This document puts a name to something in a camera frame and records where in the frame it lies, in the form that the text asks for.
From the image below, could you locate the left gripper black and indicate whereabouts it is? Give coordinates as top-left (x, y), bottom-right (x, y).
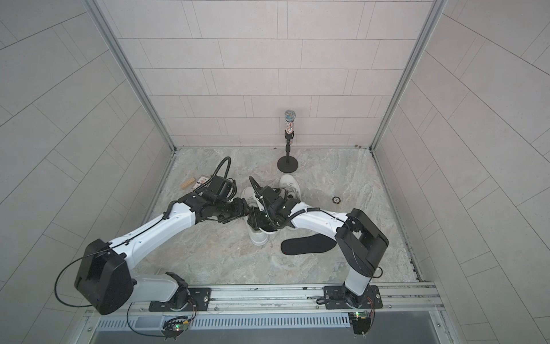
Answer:
top-left (214, 196), bottom-right (255, 223)

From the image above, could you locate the white sneaker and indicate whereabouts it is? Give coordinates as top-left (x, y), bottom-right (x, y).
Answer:
top-left (241, 186), bottom-right (278, 247)
top-left (279, 174), bottom-right (302, 202)

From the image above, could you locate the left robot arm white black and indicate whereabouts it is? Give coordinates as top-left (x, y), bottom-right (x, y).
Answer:
top-left (74, 176), bottom-right (250, 315)

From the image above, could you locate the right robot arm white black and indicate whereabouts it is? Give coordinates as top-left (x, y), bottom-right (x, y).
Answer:
top-left (248, 186), bottom-right (389, 308)

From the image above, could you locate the right black insole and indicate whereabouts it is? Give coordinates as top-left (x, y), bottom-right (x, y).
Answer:
top-left (281, 234), bottom-right (337, 256)

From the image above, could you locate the small printed card box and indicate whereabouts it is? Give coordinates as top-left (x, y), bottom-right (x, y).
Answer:
top-left (192, 175), bottom-right (210, 190)

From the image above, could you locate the small wooden block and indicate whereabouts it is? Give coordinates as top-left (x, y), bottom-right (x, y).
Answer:
top-left (180, 178), bottom-right (196, 190)

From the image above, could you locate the black stand with microphone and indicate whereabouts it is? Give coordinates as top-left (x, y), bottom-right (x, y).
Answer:
top-left (277, 110), bottom-right (299, 173)

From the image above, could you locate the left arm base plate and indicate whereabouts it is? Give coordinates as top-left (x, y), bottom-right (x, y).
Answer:
top-left (148, 288), bottom-right (211, 312)

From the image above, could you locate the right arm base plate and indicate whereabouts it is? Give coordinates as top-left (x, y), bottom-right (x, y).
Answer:
top-left (317, 285), bottom-right (383, 310)

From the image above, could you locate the left controller board with cables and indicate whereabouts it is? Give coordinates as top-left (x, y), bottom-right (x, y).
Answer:
top-left (125, 297), bottom-right (198, 341)

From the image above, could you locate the controller board with cables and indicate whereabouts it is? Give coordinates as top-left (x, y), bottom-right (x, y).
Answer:
top-left (348, 308), bottom-right (376, 336)
top-left (125, 297), bottom-right (198, 341)

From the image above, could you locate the right controller board with cables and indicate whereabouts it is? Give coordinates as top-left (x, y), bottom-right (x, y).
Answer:
top-left (348, 308), bottom-right (376, 336)

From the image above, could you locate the aluminium mounting rail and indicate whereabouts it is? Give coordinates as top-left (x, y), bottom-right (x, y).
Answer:
top-left (95, 282), bottom-right (445, 315)

